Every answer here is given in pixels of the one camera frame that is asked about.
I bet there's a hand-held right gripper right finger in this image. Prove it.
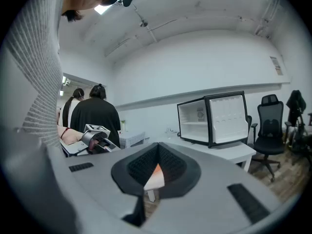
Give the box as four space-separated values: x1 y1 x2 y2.
142 142 300 234

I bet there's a ceiling light panel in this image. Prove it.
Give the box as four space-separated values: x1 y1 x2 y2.
94 0 138 16

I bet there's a person's grey striped sweater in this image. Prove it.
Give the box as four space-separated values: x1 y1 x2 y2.
4 0 64 148

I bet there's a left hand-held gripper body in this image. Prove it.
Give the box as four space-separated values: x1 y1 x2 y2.
60 123 121 158

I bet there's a grid pattern tablecloth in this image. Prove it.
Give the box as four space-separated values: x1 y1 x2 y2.
118 130 150 148

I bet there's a paper wall notice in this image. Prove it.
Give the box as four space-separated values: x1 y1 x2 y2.
270 56 285 76

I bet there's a black mini fridge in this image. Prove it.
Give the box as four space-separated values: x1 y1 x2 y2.
177 91 252 148

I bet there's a person's left hand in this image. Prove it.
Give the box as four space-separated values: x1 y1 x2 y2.
67 128 84 144

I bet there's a white round plate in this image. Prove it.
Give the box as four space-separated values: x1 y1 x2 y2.
143 176 166 192

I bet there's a red string bracelet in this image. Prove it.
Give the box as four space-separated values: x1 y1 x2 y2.
60 127 73 140

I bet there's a black jacket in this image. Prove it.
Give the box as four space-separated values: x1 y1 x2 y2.
286 89 307 126

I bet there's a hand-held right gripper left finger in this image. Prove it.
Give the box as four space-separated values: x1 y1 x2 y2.
46 142 160 234

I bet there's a person's left forearm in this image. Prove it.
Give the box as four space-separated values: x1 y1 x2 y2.
56 124 68 141

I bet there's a ceiling conduit pipe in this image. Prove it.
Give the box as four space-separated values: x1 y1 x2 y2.
133 3 159 43

